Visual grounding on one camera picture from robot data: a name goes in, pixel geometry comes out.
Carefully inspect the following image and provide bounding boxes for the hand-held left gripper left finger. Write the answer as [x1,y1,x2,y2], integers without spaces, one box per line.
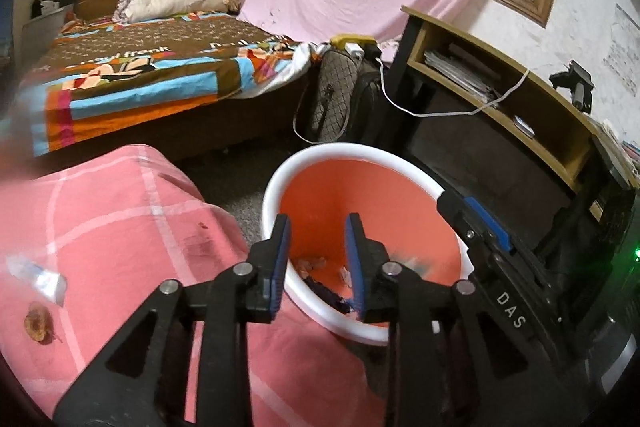
[52,213,293,427]

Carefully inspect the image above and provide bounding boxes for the silver foil wrapper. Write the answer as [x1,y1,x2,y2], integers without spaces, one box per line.
[5,254,68,308]

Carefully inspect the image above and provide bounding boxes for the orange bin with white rim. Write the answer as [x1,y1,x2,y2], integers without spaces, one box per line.
[261,143,473,347]

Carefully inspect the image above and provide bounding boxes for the blue fabric wardrobe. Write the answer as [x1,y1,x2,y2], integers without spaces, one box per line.
[0,0,21,68]

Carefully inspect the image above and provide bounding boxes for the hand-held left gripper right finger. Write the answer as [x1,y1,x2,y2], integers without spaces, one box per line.
[344,213,576,427]

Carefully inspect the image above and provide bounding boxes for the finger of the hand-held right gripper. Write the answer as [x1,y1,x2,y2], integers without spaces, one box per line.
[436,188,557,359]
[462,196,567,324]

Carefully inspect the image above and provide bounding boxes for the pink checkered cloth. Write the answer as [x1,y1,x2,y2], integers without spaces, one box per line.
[0,144,386,427]

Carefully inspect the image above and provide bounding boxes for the wooden desk with shelf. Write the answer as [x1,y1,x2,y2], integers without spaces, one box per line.
[390,6,640,208]

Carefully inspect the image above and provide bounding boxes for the yellow box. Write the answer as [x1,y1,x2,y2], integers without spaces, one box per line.
[330,34,378,58]

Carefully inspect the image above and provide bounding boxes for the stack of papers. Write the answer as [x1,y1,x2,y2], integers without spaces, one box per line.
[424,42,503,102]

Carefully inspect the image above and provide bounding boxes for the white cabinet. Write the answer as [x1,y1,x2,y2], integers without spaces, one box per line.
[20,2,76,52]

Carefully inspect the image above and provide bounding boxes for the grey patterned handbag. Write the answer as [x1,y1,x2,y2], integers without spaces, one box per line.
[292,44,363,145]

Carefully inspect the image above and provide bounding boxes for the white cable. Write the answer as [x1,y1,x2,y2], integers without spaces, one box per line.
[377,57,531,118]

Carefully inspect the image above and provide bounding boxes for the black backpack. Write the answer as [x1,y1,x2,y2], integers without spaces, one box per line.
[350,57,401,145]

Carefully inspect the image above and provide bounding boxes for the black desk gadget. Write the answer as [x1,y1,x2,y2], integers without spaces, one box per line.
[550,61,596,112]

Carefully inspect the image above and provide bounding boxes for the desktop paper pile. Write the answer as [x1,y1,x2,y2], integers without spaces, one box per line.
[600,119,640,188]

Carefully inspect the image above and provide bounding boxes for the cream pillow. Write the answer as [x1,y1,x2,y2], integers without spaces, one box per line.
[122,0,231,20]

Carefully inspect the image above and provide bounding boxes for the colourful patterned bed blanket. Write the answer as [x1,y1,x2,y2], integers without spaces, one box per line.
[32,9,321,158]

